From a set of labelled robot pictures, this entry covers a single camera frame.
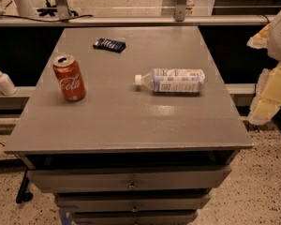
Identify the clear blue-label plastic bottle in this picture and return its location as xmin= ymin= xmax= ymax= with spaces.
xmin=135 ymin=68 xmax=205 ymax=93

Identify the grey drawer cabinet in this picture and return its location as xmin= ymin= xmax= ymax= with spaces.
xmin=3 ymin=25 xmax=255 ymax=225

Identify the dark blue snack packet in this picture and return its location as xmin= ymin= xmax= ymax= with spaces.
xmin=93 ymin=38 xmax=126 ymax=53

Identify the middle grey drawer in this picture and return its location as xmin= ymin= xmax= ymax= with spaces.
xmin=55 ymin=193 xmax=210 ymax=213

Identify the top grey drawer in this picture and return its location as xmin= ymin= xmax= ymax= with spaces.
xmin=27 ymin=165 xmax=231 ymax=193

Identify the right grey metal post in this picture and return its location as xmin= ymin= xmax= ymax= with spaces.
xmin=175 ymin=0 xmax=187 ymax=22

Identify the grey drawer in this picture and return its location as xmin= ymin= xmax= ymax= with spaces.
xmin=55 ymin=193 xmax=210 ymax=213
xmin=73 ymin=210 xmax=198 ymax=225
xmin=27 ymin=165 xmax=231 ymax=193

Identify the black cable on rail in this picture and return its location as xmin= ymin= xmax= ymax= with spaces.
xmin=0 ymin=13 xmax=95 ymax=23

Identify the bottom grey drawer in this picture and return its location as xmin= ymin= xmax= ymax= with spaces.
xmin=73 ymin=210 xmax=198 ymax=225

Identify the white pump dispenser bottle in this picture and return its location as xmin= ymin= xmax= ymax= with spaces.
xmin=0 ymin=70 xmax=17 ymax=96

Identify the red Coca-Cola can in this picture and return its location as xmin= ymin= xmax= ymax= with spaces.
xmin=52 ymin=54 xmax=86 ymax=101

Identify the grey metal post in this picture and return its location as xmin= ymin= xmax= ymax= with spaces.
xmin=55 ymin=0 xmax=71 ymax=20
xmin=175 ymin=0 xmax=187 ymax=22

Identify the left grey metal post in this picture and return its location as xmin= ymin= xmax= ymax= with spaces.
xmin=55 ymin=0 xmax=71 ymax=20

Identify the black caster wheel leg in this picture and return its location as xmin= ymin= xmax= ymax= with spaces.
xmin=16 ymin=171 xmax=33 ymax=204

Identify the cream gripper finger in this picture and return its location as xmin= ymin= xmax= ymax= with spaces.
xmin=247 ymin=63 xmax=281 ymax=126
xmin=246 ymin=23 xmax=271 ymax=49

